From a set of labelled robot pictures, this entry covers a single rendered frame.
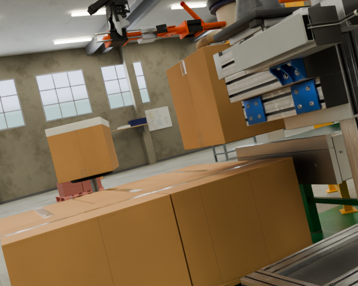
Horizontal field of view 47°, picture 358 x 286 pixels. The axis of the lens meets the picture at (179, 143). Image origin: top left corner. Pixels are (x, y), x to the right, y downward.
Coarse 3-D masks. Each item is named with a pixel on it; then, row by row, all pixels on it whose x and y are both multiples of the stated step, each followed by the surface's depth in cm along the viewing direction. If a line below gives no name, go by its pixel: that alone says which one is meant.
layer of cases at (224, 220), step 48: (96, 192) 238; (144, 192) 179; (192, 192) 158; (240, 192) 167; (288, 192) 177; (48, 240) 135; (96, 240) 142; (144, 240) 149; (192, 240) 157; (240, 240) 165; (288, 240) 175
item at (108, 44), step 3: (108, 36) 166; (108, 42) 167; (111, 42) 166; (117, 42) 167; (120, 42) 168; (123, 42) 169; (126, 42) 171; (105, 45) 172; (108, 45) 169; (111, 45) 170; (114, 45) 171; (117, 45) 172; (120, 45) 174; (123, 45) 175
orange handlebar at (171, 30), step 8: (280, 0) 172; (288, 0) 173; (296, 0) 175; (304, 0) 178; (208, 24) 184; (216, 24) 186; (224, 24) 188; (128, 32) 170; (136, 32) 170; (168, 32) 176; (176, 32) 179
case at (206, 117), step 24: (216, 48) 167; (168, 72) 198; (192, 72) 177; (216, 72) 166; (192, 96) 182; (216, 96) 165; (192, 120) 187; (216, 120) 168; (240, 120) 169; (192, 144) 192; (216, 144) 172
